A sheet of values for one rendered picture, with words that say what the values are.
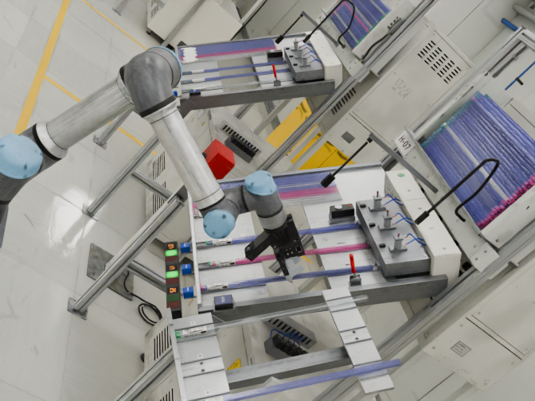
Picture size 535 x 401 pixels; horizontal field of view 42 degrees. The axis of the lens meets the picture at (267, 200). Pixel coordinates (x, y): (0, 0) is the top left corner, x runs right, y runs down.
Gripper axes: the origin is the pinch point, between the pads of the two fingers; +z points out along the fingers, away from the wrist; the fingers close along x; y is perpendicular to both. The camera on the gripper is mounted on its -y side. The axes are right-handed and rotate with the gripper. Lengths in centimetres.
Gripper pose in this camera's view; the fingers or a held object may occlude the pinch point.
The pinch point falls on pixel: (287, 277)
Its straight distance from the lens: 203.3
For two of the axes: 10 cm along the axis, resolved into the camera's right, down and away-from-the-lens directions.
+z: 3.0, 7.9, 5.4
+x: -1.4, -5.2, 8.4
